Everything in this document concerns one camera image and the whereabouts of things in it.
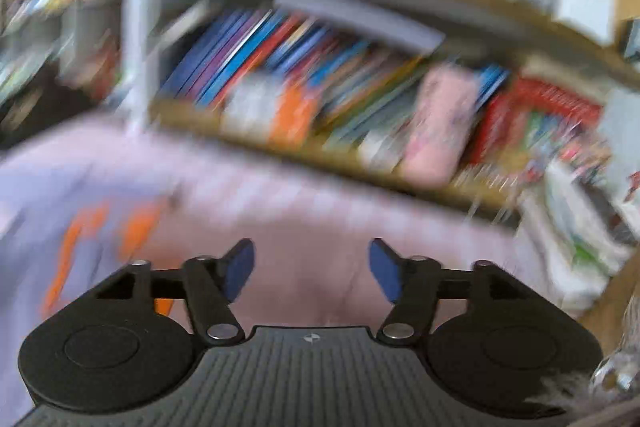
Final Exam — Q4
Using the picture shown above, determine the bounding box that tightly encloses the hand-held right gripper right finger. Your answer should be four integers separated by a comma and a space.
369, 238, 538, 348

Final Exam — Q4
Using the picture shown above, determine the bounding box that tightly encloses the white post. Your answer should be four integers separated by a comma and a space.
119, 0, 162, 134

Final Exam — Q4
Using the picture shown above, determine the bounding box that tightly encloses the orange and white box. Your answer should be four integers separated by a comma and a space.
222, 74, 321, 130
220, 99, 316, 146

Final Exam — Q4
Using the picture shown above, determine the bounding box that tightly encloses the pink checked blanket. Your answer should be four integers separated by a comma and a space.
75, 114, 556, 330

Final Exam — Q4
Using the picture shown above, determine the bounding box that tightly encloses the lavender garment with orange print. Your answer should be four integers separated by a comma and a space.
0, 157, 176, 427

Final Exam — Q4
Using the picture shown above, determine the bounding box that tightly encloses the pink pencil case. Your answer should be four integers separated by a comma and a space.
400, 64, 482, 186

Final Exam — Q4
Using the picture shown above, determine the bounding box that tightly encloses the stack of magazines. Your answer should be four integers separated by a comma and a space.
520, 157, 633, 310

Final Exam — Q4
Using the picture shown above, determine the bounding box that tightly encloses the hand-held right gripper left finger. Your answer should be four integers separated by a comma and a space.
95, 239, 256, 347

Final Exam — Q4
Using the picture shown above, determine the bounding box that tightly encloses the wooden bookshelf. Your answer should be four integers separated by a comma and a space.
0, 0, 640, 358

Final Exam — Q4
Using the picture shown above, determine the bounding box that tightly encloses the row of colourful books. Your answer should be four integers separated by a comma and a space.
160, 7, 511, 158

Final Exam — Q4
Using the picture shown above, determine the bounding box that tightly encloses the red book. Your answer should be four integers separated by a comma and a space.
470, 77, 603, 170

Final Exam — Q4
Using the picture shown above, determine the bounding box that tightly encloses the grey folder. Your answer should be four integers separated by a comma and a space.
274, 0, 446, 56

